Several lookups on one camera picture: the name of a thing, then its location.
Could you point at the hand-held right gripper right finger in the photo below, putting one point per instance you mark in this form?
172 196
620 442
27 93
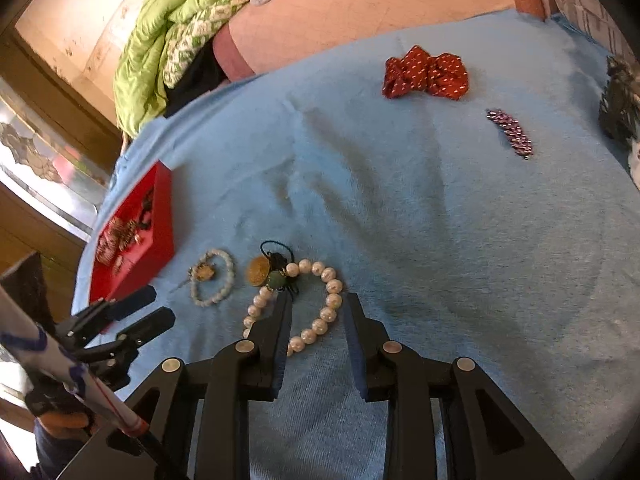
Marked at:
357 345

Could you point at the red cardboard box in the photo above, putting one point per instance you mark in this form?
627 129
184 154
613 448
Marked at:
160 220

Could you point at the striped floral cloth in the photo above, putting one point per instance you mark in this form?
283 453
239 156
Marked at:
580 0

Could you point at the green quilt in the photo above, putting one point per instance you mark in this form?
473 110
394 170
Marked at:
150 60

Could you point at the red plaid scrunchie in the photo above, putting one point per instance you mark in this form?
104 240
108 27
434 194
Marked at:
115 237

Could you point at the black cloth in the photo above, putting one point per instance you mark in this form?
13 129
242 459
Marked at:
200 80

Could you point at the wooden door frame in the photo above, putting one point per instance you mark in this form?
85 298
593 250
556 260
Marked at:
60 90

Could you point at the stained glass window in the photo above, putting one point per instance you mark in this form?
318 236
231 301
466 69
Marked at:
45 160

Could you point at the dark floral hair accessory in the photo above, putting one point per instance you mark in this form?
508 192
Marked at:
620 100

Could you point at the pink beaded hair clip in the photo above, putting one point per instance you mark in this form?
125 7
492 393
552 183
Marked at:
510 132

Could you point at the red polka dot scrunchie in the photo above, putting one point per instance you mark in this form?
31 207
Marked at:
440 77

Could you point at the dark wooden cabinet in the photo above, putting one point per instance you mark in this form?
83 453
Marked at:
25 290

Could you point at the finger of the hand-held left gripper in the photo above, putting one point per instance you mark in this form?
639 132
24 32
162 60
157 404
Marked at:
150 324
132 300

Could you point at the light blue blanket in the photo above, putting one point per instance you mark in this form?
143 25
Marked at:
450 260

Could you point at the person's left forearm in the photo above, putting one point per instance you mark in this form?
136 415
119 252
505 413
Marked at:
50 452

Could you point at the pink sofa cushion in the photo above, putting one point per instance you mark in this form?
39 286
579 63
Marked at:
375 0

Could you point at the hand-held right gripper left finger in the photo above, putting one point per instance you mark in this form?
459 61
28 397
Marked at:
282 340

